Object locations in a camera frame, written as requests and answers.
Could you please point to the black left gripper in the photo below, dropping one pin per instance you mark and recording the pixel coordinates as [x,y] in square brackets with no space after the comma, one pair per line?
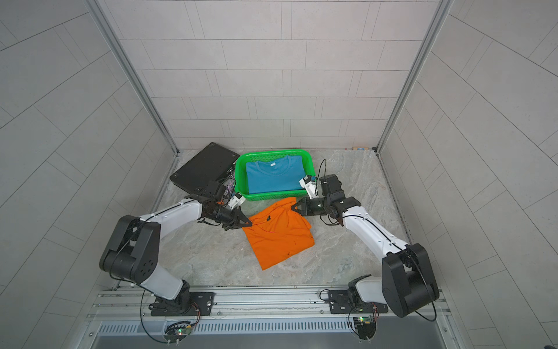
[231,216]

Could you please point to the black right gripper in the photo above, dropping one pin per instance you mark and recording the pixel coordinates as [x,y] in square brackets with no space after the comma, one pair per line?
[303,204]

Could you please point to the orange t-shirt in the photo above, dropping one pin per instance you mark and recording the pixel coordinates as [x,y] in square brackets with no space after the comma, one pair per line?
[278,233]

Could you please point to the blue t-shirt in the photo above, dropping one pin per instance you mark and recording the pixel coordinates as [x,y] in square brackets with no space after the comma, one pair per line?
[282,174]

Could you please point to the green plastic basket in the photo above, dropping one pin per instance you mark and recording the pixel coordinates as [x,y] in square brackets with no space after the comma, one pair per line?
[241,185]

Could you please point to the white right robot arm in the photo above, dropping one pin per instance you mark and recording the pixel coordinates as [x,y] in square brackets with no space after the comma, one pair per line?
[408,282]

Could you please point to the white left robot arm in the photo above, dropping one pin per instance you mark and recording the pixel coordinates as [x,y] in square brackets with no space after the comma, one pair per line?
[133,249]

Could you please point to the black ribbed hard case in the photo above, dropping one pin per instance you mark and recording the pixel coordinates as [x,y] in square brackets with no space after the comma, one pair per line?
[214,163]

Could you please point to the left circuit board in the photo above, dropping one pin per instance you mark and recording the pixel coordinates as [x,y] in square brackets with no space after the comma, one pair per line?
[175,333]

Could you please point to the circuit board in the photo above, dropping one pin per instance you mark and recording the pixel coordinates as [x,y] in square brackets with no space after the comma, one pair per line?
[364,327]
[175,333]

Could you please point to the right circuit board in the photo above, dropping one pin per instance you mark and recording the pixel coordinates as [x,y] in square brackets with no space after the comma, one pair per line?
[364,327]

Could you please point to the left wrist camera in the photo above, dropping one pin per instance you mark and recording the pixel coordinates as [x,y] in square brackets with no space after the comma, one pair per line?
[216,190]

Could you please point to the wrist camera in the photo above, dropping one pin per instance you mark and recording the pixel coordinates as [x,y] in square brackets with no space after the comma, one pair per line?
[216,190]
[309,184]

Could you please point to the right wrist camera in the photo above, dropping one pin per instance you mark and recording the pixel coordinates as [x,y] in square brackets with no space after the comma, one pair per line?
[309,184]

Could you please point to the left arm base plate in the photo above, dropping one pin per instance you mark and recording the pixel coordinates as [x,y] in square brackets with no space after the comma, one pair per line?
[197,303]

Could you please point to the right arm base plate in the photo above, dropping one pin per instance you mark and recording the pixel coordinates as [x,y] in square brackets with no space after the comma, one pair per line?
[345,301]

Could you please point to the aluminium rail frame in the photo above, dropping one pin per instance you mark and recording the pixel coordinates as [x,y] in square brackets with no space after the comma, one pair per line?
[248,310]

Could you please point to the right aluminium corner post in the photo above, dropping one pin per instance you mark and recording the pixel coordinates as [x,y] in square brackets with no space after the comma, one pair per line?
[426,46]

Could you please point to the aluminium corner post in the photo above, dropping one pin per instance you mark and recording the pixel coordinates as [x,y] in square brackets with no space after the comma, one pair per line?
[426,46]
[124,62]

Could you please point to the left aluminium corner post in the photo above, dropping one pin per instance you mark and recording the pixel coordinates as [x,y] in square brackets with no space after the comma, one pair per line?
[124,62]

